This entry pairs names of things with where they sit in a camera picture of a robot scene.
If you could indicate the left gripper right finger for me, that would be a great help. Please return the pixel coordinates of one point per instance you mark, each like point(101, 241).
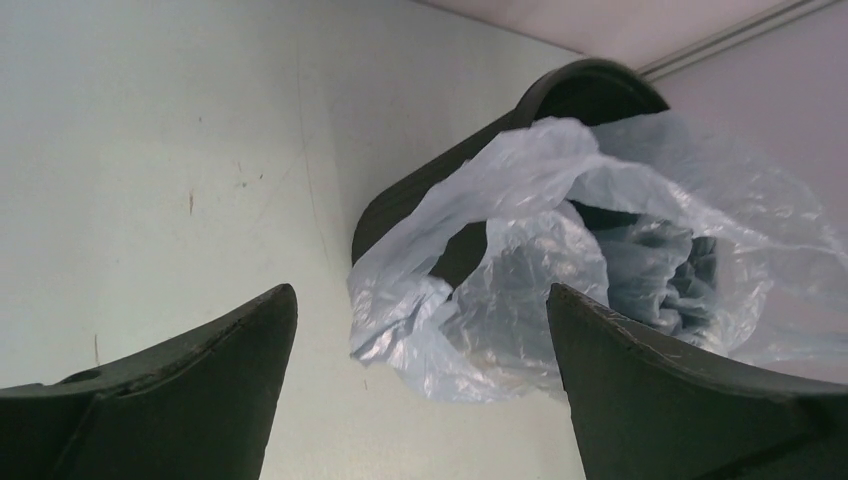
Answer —
point(648, 406)

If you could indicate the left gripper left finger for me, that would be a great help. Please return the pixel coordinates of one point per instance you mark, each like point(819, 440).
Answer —
point(200, 405)

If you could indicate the light blue plastic trash bag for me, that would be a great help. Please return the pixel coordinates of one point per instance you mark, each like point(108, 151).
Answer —
point(682, 229)

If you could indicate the right aluminium corner post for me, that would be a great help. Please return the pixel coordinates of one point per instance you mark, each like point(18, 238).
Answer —
point(784, 13)

